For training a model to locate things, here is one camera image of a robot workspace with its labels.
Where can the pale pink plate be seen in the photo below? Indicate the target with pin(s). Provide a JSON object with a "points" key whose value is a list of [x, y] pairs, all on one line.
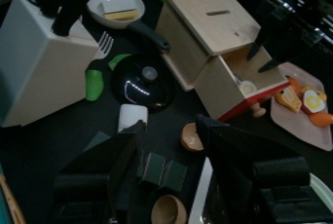
{"points": [[299, 129]]}

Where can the teal wooden edged board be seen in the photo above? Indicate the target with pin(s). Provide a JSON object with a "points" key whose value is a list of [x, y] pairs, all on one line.
{"points": [[7, 202]]}

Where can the white toy fork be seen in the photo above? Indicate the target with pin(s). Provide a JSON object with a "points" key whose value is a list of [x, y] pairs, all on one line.
{"points": [[105, 44]]}

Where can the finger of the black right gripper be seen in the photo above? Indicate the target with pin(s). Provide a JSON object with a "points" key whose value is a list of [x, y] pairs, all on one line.
{"points": [[255, 51], [271, 65]]}

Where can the wooden toy bowl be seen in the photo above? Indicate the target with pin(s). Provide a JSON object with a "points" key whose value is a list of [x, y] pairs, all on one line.
{"points": [[167, 210], [191, 137]]}

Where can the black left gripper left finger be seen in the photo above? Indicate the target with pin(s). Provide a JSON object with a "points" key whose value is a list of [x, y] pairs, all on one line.
{"points": [[96, 182]]}

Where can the toy fried egg slice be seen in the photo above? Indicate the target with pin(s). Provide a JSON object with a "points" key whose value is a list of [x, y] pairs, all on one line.
{"points": [[314, 101]]}

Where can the white toy cup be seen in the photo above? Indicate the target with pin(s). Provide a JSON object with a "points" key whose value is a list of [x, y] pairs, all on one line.
{"points": [[133, 114]]}

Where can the grey green flat piece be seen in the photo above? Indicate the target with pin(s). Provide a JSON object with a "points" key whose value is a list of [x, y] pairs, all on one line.
{"points": [[98, 139]]}

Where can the white yellow toy butter block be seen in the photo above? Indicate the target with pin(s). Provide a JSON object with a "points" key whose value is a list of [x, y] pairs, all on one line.
{"points": [[120, 8]]}

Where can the dark green toy block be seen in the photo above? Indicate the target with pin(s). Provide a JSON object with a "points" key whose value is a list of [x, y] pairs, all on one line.
{"points": [[175, 176], [153, 168]]}

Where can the black pot lid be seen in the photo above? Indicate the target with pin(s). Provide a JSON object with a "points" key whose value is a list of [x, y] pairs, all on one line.
{"points": [[139, 96]]}

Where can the wooden box casing with slot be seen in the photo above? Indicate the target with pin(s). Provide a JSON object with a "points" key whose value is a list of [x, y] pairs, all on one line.
{"points": [[208, 17]]}

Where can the green toy pea pod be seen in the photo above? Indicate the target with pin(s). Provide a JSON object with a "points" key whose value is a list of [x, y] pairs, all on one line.
{"points": [[94, 85]]}

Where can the orange toy carrot piece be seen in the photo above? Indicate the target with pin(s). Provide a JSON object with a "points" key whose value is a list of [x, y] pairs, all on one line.
{"points": [[295, 83]]}

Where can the yellow toy bread slice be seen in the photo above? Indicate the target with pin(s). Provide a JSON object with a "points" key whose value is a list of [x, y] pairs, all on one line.
{"points": [[288, 99]]}

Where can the orange toy food piece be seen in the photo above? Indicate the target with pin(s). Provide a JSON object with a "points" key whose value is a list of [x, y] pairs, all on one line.
{"points": [[323, 119]]}

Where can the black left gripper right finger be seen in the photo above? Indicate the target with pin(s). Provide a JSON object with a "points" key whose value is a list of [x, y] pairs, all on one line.
{"points": [[256, 176]]}

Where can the red front wooden drawer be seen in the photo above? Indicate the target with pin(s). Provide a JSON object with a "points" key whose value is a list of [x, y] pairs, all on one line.
{"points": [[217, 85]]}

